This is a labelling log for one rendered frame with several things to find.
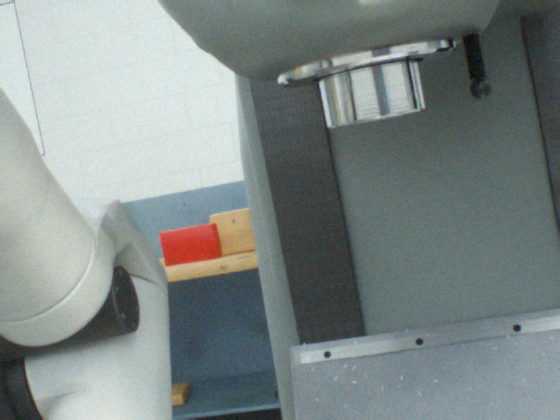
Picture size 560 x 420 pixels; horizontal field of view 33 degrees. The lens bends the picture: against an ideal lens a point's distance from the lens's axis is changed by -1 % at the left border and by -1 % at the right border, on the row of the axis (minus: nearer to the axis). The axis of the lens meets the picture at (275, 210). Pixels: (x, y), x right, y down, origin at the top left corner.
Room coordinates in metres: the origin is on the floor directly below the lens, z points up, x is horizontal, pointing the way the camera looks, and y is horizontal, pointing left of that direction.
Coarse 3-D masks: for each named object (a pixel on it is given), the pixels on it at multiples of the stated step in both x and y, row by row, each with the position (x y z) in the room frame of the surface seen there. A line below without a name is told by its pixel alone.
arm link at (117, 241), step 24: (96, 216) 0.45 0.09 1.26; (120, 216) 0.48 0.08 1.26; (96, 240) 0.44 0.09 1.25; (120, 240) 0.47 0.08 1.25; (144, 240) 0.52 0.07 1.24; (96, 264) 0.43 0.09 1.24; (120, 264) 0.51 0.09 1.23; (144, 264) 0.51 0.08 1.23; (96, 288) 0.43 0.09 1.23; (48, 312) 0.42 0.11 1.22; (72, 312) 0.43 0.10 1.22; (96, 312) 0.44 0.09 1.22; (24, 336) 0.43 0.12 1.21; (48, 336) 0.43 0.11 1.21
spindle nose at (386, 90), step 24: (336, 72) 0.43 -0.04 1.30; (360, 72) 0.43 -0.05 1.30; (384, 72) 0.43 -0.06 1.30; (408, 72) 0.43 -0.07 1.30; (336, 96) 0.43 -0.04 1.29; (360, 96) 0.43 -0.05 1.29; (384, 96) 0.43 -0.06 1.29; (408, 96) 0.43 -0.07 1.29; (336, 120) 0.44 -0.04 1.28; (360, 120) 0.43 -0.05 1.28
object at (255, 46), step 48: (192, 0) 0.39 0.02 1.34; (240, 0) 0.37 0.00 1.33; (288, 0) 0.37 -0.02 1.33; (336, 0) 0.37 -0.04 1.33; (384, 0) 0.36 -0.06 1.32; (432, 0) 0.37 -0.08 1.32; (480, 0) 0.39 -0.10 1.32; (240, 48) 0.40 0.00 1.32; (288, 48) 0.39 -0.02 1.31; (336, 48) 0.39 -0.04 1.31
